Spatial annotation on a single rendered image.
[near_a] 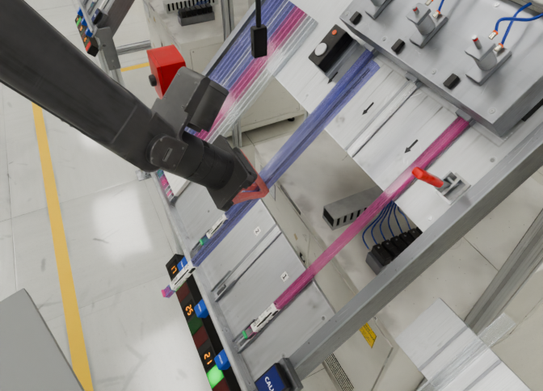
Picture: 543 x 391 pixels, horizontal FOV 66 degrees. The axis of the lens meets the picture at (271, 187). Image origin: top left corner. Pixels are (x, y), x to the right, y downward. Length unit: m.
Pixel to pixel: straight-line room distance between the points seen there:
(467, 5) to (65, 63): 0.51
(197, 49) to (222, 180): 1.40
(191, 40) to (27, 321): 1.27
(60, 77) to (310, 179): 0.89
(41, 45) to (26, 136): 2.34
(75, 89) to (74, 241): 1.64
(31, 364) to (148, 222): 1.06
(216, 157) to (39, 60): 0.27
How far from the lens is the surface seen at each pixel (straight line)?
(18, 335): 1.06
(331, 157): 1.25
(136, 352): 1.63
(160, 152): 0.46
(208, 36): 1.92
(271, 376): 0.67
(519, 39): 0.62
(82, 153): 2.42
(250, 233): 0.79
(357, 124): 0.72
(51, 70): 0.36
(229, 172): 0.56
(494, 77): 0.60
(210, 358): 0.84
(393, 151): 0.67
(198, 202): 0.92
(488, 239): 1.15
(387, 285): 0.62
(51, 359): 1.00
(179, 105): 0.50
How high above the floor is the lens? 1.43
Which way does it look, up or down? 45 degrees down
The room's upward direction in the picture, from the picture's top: straight up
